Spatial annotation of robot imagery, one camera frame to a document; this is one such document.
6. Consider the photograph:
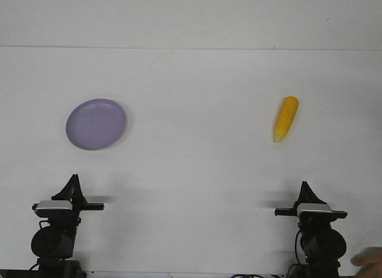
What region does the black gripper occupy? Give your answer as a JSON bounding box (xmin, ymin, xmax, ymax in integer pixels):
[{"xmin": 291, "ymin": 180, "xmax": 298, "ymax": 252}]
[
  {"xmin": 32, "ymin": 174, "xmax": 104, "ymax": 230},
  {"xmin": 274, "ymin": 181, "xmax": 347, "ymax": 232}
]

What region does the purple round plate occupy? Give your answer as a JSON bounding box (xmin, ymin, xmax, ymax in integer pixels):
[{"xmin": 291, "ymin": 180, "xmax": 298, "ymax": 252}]
[{"xmin": 65, "ymin": 98, "xmax": 128, "ymax": 150}]

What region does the yellow corn cob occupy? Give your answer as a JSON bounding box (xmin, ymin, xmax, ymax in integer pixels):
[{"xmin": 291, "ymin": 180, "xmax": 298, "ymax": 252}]
[{"xmin": 273, "ymin": 96, "xmax": 299, "ymax": 143}]

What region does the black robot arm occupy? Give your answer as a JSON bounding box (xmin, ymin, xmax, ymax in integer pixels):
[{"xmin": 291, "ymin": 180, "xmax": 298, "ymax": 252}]
[
  {"xmin": 275, "ymin": 181, "xmax": 347, "ymax": 277},
  {"xmin": 30, "ymin": 174, "xmax": 104, "ymax": 277}
]

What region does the blurred person hand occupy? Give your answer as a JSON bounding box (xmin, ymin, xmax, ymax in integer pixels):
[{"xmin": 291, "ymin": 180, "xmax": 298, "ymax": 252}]
[{"xmin": 350, "ymin": 247, "xmax": 381, "ymax": 278}]

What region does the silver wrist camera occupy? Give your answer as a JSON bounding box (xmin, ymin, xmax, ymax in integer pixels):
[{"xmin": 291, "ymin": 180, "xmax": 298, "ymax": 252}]
[
  {"xmin": 296, "ymin": 203, "xmax": 332, "ymax": 217},
  {"xmin": 32, "ymin": 200, "xmax": 73, "ymax": 214}
]

